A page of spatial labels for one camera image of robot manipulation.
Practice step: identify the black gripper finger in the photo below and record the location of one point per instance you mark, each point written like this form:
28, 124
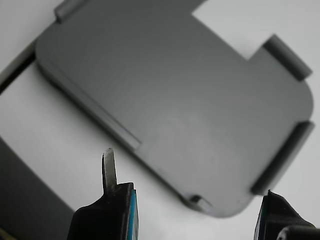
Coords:
275, 220

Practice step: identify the grey holder plate with clips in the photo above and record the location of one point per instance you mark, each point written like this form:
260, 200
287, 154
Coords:
162, 87

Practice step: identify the gripper finger metal blade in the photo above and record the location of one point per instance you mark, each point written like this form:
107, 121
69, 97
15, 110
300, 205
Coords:
105, 220

